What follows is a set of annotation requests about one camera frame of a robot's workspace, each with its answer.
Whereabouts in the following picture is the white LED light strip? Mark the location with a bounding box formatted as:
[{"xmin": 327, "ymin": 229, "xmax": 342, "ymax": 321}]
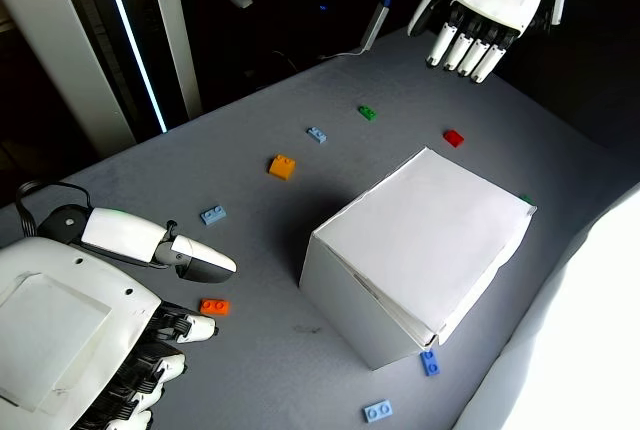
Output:
[{"xmin": 97, "ymin": 0, "xmax": 169, "ymax": 135}]

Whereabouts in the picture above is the white backdrop sheet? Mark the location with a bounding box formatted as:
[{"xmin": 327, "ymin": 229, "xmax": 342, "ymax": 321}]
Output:
[{"xmin": 452, "ymin": 189, "xmax": 640, "ymax": 430}]

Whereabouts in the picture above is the white-sided cardboard box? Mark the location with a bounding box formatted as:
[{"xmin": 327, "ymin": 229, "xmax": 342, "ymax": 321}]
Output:
[{"xmin": 298, "ymin": 146, "xmax": 539, "ymax": 371}]

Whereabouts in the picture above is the amber four-stud toy brick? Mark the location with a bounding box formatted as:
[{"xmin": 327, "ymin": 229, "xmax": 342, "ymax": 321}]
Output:
[{"xmin": 267, "ymin": 153, "xmax": 297, "ymax": 182}]

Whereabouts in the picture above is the narrow white pillar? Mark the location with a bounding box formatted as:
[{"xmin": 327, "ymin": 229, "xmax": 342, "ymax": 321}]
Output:
[{"xmin": 144, "ymin": 0, "xmax": 204, "ymax": 121}]

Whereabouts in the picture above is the orange two-stud toy brick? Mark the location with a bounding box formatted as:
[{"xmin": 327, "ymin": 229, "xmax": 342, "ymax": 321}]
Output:
[{"xmin": 198, "ymin": 297, "xmax": 231, "ymax": 317}]

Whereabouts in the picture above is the grey table cloth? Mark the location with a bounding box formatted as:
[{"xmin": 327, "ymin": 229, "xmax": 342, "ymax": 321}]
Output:
[{"xmin": 0, "ymin": 22, "xmax": 640, "ymax": 430}]

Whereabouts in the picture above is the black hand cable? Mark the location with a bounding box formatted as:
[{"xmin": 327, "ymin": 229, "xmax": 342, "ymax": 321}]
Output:
[{"xmin": 14, "ymin": 180, "xmax": 94, "ymax": 239}]

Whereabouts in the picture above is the grey adapter with blue plug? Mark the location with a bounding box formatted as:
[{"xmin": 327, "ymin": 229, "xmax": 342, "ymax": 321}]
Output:
[{"xmin": 359, "ymin": 0, "xmax": 396, "ymax": 54}]

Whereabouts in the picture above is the wide white pillar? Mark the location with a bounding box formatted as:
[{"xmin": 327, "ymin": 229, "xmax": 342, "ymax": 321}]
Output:
[{"xmin": 0, "ymin": 0, "xmax": 137, "ymax": 160}]

